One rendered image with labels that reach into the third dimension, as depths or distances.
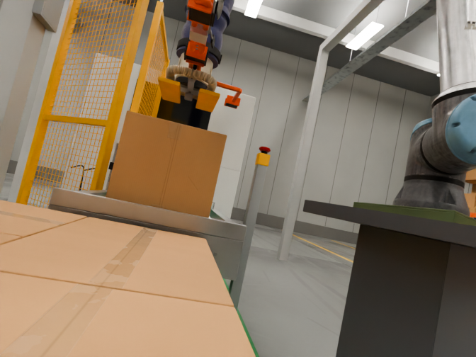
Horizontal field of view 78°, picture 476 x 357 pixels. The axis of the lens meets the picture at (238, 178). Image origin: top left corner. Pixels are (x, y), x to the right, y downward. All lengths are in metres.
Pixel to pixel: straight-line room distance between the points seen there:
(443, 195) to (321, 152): 10.21
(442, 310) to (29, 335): 0.80
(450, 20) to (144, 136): 1.01
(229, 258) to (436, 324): 0.66
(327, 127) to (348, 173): 1.86
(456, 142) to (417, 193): 0.20
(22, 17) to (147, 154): 1.26
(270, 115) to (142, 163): 9.61
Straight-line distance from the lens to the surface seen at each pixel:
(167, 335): 0.37
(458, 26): 0.97
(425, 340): 0.89
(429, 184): 0.96
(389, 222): 0.78
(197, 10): 1.03
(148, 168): 1.19
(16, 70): 2.10
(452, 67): 0.93
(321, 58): 4.78
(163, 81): 1.43
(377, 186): 12.12
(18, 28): 2.18
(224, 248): 1.14
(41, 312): 0.40
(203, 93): 1.43
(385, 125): 12.57
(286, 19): 9.63
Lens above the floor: 0.71
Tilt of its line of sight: 4 degrees up
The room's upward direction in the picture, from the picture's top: 12 degrees clockwise
